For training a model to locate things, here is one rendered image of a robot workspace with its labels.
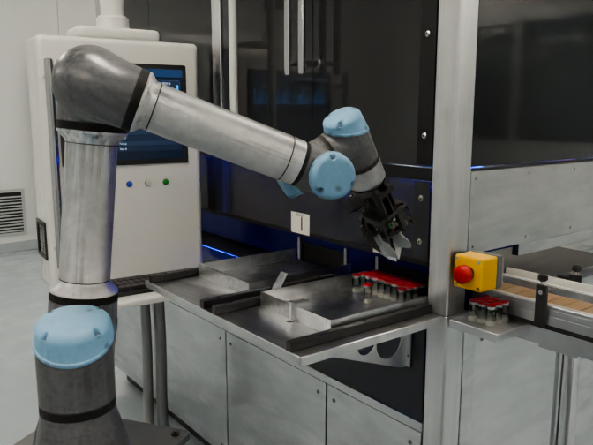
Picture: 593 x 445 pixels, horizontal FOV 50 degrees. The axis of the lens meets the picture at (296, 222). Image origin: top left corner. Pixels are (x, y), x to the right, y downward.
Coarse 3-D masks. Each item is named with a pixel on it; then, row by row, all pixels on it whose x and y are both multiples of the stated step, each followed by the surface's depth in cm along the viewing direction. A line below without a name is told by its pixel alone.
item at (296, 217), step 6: (294, 216) 182; (300, 216) 180; (306, 216) 178; (294, 222) 183; (300, 222) 180; (306, 222) 178; (294, 228) 183; (300, 228) 181; (306, 228) 178; (306, 234) 179
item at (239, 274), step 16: (256, 256) 188; (272, 256) 192; (288, 256) 196; (208, 272) 173; (224, 272) 181; (240, 272) 181; (256, 272) 181; (272, 272) 181; (288, 272) 181; (304, 272) 167; (320, 272) 170; (336, 272) 174; (240, 288) 160; (256, 288) 158
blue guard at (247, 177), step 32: (224, 160) 210; (224, 192) 213; (256, 192) 197; (352, 192) 162; (416, 192) 145; (288, 224) 186; (320, 224) 173; (352, 224) 163; (416, 224) 146; (416, 256) 147
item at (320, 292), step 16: (288, 288) 154; (304, 288) 157; (320, 288) 160; (336, 288) 163; (272, 304) 146; (288, 304) 141; (304, 304) 151; (320, 304) 151; (336, 304) 151; (352, 304) 151; (368, 304) 151; (384, 304) 151; (400, 304) 141; (416, 304) 144; (304, 320) 136; (320, 320) 131; (336, 320) 130; (352, 320) 132
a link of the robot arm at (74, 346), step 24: (72, 312) 100; (96, 312) 100; (48, 336) 93; (72, 336) 93; (96, 336) 95; (48, 360) 93; (72, 360) 93; (96, 360) 95; (48, 384) 94; (72, 384) 94; (96, 384) 95; (48, 408) 95; (72, 408) 94; (96, 408) 96
